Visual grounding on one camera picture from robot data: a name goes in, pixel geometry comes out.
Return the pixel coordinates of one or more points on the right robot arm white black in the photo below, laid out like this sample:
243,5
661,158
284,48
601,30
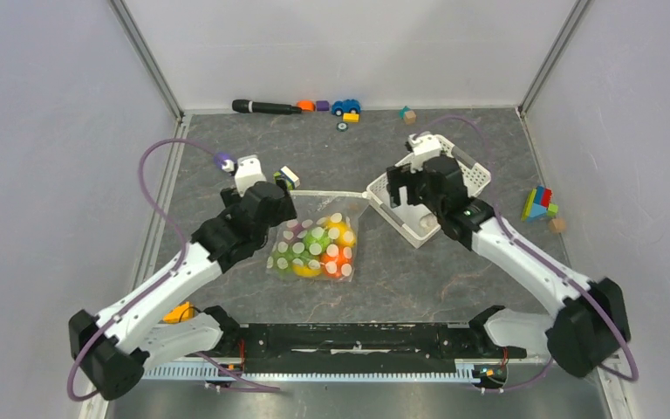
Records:
585,322

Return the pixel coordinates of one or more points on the yellow orange toy fruit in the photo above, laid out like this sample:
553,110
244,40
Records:
306,267

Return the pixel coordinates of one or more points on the white toy garlic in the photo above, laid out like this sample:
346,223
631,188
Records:
428,222

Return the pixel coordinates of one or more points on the clear zip top bag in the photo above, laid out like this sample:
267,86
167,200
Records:
317,205

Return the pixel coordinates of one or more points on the green toy lettuce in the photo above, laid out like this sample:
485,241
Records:
316,240

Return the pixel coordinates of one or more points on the green toy grapes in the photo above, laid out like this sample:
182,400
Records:
283,257

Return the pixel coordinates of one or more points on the white slotted cable duct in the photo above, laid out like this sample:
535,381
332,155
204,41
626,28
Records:
194,369

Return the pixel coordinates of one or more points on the blue toy car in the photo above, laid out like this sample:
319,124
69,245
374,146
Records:
340,107

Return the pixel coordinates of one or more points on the orange toy pumpkin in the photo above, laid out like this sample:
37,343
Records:
336,261

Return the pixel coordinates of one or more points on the black microphone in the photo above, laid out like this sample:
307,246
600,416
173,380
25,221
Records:
251,106

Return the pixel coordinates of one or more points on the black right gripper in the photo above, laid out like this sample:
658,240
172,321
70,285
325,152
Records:
399,176

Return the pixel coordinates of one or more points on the green blue white brick stack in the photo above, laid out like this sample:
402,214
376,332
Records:
291,180

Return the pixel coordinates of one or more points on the wooden toy cube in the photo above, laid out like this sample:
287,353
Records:
409,117

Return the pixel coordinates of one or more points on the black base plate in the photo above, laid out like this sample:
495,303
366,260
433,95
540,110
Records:
357,348

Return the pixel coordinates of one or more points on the light wooden cube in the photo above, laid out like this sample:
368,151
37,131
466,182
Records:
557,225

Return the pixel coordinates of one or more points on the small round toy wheel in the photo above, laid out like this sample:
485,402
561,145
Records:
342,126

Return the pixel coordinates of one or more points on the purple toy microphone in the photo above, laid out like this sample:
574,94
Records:
222,159

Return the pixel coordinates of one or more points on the purple toy block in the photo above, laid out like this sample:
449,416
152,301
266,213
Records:
322,106

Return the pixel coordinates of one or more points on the purple toy onion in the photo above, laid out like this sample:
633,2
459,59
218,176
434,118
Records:
295,227

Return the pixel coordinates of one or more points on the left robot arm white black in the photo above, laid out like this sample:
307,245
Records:
114,347

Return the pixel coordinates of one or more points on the orange toy piece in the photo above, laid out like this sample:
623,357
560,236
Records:
307,105

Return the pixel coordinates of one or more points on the yellow toy brick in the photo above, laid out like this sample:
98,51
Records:
350,118

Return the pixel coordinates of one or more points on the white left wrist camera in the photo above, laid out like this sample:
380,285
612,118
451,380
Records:
247,171

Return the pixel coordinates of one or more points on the multicolour block stack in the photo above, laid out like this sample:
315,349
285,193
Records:
539,204

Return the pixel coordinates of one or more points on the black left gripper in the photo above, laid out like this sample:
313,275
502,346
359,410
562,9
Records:
285,212

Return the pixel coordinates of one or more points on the yellow toy mango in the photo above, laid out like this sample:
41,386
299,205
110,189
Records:
339,230

